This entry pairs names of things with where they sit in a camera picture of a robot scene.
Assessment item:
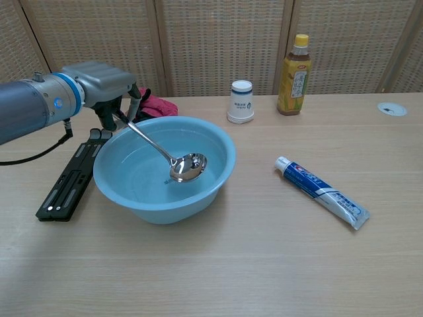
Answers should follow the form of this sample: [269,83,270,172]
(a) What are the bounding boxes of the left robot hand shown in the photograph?
[60,61,142,132]

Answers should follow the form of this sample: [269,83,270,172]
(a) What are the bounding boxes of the metal ladle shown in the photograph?
[114,110,208,183]

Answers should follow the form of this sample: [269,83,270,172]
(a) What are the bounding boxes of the light blue plastic basin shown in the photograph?
[93,116,237,225]

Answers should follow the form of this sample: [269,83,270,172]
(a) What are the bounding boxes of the black folding laptop stand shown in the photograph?
[35,128,113,223]

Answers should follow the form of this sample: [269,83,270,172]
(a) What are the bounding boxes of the woven bamboo folding screen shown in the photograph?
[0,0,423,98]

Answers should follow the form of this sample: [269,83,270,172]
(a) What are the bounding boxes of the white paper cup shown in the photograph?
[226,79,256,125]

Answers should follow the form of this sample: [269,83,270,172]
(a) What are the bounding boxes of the tea bottle yellow cap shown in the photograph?
[276,34,313,116]

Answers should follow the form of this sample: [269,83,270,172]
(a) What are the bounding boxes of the blue white toothpaste tube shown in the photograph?
[274,156,371,231]

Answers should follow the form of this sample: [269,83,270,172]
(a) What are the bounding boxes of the pink cloth with black strap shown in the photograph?
[133,87,178,120]

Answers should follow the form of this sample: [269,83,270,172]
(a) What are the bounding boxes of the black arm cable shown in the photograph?
[0,119,74,166]

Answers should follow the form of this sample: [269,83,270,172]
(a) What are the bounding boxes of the white table cable grommet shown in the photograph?
[377,102,408,117]

